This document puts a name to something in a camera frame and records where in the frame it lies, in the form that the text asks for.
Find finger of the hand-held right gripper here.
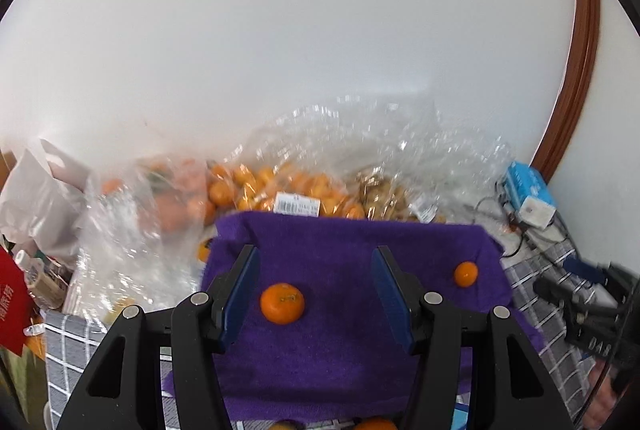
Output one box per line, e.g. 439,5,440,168
532,277,583,311

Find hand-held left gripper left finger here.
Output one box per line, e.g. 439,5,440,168
55,246,261,430

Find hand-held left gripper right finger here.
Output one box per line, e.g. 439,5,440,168
371,246,576,430

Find large orange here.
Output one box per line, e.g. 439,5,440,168
352,416,399,430

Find person's right hand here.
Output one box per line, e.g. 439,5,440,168
582,357,632,429

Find grey checkered bed sheet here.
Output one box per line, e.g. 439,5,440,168
42,230,608,430

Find purple towel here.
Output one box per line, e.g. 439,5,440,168
161,210,545,423

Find clear bag of brown fruit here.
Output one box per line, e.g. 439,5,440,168
356,167,443,224

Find blue and white tissue box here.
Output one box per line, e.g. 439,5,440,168
501,161,557,229

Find crumpled clear plastic bag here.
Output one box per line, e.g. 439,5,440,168
75,155,221,321

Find clear bag of tangerines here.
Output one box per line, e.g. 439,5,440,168
207,160,368,221

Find small white bottle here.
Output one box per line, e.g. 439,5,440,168
13,250,46,283

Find white plastic bag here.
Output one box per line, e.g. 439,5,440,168
0,139,91,261

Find red paper packet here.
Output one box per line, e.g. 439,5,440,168
0,246,37,357

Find black cables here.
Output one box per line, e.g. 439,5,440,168
472,180,576,261

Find brown wooden door frame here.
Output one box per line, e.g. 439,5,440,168
530,0,602,185

